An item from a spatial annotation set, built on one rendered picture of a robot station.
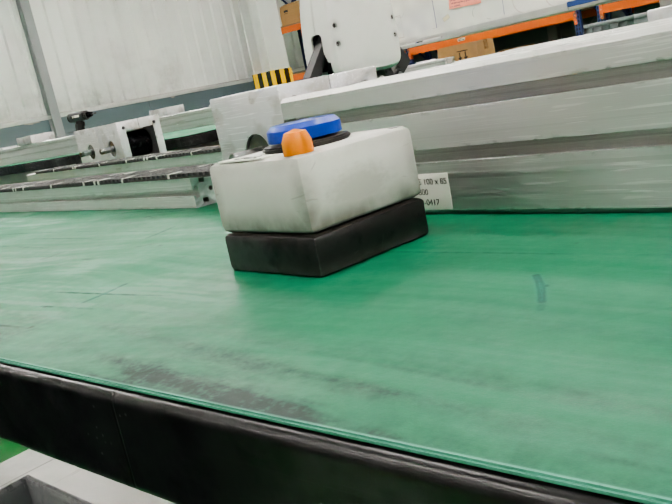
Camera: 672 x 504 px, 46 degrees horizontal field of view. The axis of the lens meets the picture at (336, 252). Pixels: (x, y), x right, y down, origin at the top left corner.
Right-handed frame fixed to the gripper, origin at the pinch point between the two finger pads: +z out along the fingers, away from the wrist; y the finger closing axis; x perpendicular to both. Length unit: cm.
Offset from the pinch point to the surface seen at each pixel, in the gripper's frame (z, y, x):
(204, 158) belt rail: 1.6, 2.0, -31.1
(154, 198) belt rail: 2.9, 21.0, -11.1
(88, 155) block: 0, -9, -92
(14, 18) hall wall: -187, -410, -1141
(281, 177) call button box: -1.1, 36.0, 31.3
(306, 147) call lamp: -2.3, 35.0, 32.4
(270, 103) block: -4.4, 24.0, 15.6
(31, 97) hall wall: -71, -401, -1137
